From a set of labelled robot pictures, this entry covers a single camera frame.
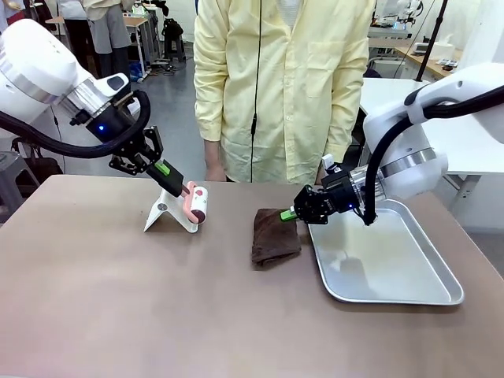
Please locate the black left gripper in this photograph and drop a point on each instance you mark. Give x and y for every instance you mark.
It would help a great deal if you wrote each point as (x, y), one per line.
(118, 134)

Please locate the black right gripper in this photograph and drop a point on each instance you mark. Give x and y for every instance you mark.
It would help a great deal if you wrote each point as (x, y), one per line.
(340, 193)

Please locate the brown cloth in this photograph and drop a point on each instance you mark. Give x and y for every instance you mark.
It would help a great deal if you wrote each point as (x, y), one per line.
(273, 240)

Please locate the pink white lint roller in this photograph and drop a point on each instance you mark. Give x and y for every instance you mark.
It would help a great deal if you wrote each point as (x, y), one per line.
(199, 202)

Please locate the person left forearm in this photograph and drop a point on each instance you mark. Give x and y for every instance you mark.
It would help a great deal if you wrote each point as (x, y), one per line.
(346, 102)

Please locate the person right forearm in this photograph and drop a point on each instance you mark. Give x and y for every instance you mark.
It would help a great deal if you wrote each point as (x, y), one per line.
(212, 102)

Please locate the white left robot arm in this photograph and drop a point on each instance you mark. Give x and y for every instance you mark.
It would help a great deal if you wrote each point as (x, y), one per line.
(35, 59)

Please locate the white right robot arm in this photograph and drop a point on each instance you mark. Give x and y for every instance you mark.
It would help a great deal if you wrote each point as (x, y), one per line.
(413, 165)

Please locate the person right hand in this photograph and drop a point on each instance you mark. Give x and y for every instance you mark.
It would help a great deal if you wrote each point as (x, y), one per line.
(216, 169)

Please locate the white folded stand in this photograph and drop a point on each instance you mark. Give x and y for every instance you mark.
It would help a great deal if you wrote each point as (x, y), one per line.
(165, 212)

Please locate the blue bag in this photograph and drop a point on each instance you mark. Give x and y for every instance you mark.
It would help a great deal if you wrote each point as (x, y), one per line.
(137, 73)

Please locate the silver metal tray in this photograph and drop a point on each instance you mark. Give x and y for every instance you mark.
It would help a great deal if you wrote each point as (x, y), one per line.
(386, 267)

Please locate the black bag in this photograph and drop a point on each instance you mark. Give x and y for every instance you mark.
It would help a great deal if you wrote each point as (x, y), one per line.
(37, 163)

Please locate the person in yellow shirt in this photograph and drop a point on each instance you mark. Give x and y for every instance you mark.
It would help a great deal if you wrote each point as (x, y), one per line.
(283, 78)

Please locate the person in grey apron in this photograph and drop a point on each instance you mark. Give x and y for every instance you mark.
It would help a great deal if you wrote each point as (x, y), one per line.
(112, 43)

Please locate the black stool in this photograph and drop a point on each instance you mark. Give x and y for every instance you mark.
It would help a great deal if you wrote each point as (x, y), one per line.
(173, 37)

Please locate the wooden top desk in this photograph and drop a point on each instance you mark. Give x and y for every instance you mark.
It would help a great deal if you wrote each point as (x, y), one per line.
(139, 25)

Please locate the person in black trousers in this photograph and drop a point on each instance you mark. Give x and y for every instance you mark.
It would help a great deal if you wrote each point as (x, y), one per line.
(78, 35)

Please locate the wooden counter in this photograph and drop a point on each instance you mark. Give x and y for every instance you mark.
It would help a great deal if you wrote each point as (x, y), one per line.
(429, 59)

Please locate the black tripod pole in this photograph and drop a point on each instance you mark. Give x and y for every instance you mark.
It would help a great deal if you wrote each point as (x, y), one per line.
(431, 39)

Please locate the white tissue box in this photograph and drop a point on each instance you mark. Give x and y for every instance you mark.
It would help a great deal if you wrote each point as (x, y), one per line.
(445, 47)

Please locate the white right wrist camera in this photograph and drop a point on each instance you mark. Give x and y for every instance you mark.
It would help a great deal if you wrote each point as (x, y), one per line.
(330, 163)

